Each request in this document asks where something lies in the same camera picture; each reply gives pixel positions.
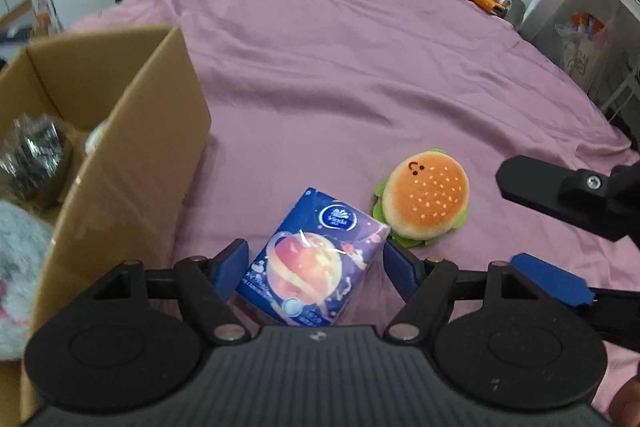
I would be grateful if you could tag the purple bed sheet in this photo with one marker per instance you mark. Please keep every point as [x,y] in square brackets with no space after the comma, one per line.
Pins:
[325,57]

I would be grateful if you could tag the fluffy blue pink plush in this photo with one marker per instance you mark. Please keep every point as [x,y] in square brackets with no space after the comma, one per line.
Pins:
[20,267]

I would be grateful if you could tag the black glittery packet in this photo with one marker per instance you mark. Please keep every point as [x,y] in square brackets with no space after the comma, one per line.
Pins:
[35,152]

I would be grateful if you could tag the brown cardboard box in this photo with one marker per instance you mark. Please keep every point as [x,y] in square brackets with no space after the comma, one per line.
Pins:
[125,187]

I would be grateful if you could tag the white soft ball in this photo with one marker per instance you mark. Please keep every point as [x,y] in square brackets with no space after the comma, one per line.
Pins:
[94,139]

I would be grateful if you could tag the hanging plastic bag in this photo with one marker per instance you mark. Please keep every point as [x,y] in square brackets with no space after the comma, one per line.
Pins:
[582,52]

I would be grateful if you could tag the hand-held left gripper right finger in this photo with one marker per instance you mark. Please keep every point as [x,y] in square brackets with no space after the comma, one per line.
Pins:
[400,268]

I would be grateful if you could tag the blue planet-print tissue pack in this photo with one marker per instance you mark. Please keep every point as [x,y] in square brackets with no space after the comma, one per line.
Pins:
[305,257]

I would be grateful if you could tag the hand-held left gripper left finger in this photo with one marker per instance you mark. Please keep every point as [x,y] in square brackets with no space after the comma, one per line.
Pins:
[232,268]

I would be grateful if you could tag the burger plush toy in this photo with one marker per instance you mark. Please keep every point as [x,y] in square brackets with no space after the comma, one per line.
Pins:
[425,192]

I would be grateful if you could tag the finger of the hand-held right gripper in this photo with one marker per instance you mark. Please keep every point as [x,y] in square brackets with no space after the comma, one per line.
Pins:
[540,187]
[555,279]

